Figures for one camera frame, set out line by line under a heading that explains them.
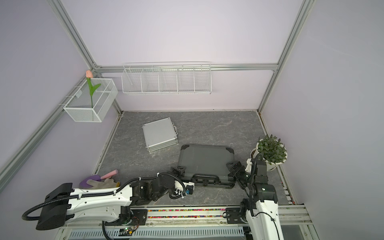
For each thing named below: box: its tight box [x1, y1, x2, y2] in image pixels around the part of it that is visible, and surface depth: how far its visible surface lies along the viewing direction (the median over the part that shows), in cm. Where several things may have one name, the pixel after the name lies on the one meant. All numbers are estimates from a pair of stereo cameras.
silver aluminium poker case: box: [142, 117, 178, 153], surface depth 101 cm
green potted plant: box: [257, 134, 287, 166], surface depth 80 cm
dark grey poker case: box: [178, 144, 235, 189], surface depth 83 cm
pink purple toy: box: [79, 169, 119, 189], surface depth 88 cm
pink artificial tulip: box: [85, 70, 102, 108], surface depth 87 cm
